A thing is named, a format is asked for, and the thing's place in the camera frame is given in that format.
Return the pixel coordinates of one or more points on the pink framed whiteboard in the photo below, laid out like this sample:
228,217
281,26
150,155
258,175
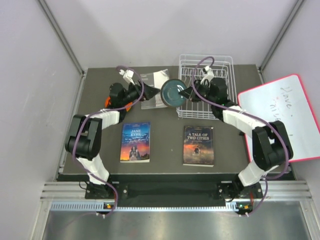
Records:
285,100

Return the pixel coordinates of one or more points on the Jane Eyre book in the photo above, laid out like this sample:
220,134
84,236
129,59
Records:
135,143

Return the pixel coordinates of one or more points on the orange plate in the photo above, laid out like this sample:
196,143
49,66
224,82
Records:
107,104

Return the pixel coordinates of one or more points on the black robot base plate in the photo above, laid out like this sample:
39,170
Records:
134,189

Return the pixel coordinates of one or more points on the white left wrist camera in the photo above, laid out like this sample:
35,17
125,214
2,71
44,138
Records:
127,75

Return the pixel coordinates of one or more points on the black plate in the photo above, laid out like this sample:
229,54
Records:
170,93

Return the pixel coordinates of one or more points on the Canon setup guide booklet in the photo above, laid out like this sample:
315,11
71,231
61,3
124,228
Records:
155,80

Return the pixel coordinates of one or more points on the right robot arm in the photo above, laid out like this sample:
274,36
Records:
271,145

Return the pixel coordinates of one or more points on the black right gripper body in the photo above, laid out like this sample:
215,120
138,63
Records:
202,89

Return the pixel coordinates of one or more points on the Tale of Two Cities book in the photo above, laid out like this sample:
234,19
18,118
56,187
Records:
198,146

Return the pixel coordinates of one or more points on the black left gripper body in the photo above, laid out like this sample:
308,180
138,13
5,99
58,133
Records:
131,95

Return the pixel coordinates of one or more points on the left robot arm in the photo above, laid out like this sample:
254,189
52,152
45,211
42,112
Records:
84,136

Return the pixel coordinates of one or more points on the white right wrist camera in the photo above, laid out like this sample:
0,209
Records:
208,75

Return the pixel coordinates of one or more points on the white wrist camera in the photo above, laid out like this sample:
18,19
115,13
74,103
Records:
127,75
208,75

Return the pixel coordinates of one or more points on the aluminium front rail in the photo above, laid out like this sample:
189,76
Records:
71,196

